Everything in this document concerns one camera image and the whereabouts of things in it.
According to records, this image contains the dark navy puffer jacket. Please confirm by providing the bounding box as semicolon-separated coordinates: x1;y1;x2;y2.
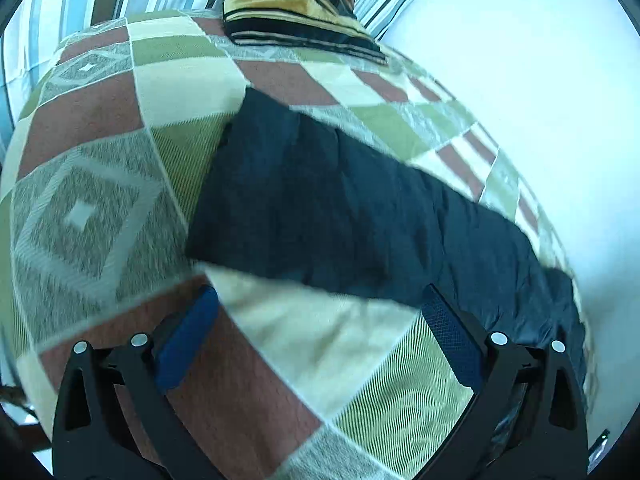
186;89;588;380

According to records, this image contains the yellow black striped pillow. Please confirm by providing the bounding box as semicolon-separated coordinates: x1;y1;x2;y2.
222;0;386;66

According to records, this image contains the checkered green brown bedspread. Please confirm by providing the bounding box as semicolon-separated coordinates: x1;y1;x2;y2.
0;8;601;480

